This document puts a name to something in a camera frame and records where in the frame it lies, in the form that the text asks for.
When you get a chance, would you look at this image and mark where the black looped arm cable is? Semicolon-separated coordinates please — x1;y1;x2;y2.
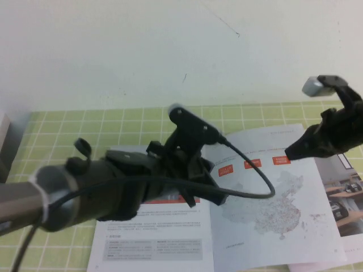
66;138;92;173

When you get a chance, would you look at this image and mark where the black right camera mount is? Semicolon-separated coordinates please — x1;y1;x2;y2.
316;75;363;114

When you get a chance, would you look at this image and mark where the green checked tablecloth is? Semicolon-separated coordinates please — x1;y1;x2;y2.
0;100;363;272

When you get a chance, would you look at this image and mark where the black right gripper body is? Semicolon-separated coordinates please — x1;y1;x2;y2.
319;101;363;156

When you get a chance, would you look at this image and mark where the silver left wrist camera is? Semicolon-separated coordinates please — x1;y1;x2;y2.
167;103;226;147

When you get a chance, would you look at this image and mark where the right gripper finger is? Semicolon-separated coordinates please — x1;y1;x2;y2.
285;124;330;154
285;132;339;162

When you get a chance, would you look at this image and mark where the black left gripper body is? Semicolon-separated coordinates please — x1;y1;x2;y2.
143;132;202;204

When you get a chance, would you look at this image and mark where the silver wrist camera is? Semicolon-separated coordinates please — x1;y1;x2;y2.
167;103;226;147
302;76;335;97

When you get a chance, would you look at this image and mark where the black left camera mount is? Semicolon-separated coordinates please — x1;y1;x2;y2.
169;107;222;151

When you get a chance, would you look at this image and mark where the black left camera cable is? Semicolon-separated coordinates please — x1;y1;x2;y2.
11;135;276;272

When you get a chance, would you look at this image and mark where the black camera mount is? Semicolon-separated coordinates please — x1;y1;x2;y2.
316;75;363;114
169;107;222;151

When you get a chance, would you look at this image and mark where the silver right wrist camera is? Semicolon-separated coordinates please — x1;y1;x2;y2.
302;76;335;97

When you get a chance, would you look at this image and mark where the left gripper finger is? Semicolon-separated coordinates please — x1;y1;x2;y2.
195;158;228;207
182;183;201;210

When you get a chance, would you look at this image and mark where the white product brochure book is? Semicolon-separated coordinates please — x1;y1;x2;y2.
86;123;363;272

